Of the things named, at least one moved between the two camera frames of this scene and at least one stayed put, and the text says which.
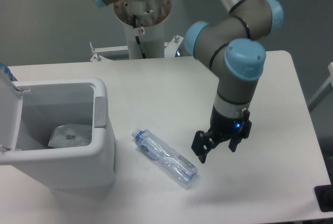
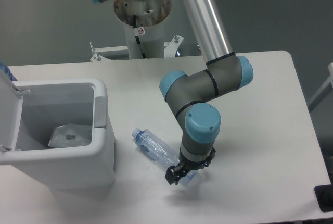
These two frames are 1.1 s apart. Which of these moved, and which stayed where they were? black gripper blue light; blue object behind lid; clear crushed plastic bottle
Moved: black gripper blue light
Stayed: clear crushed plastic bottle; blue object behind lid
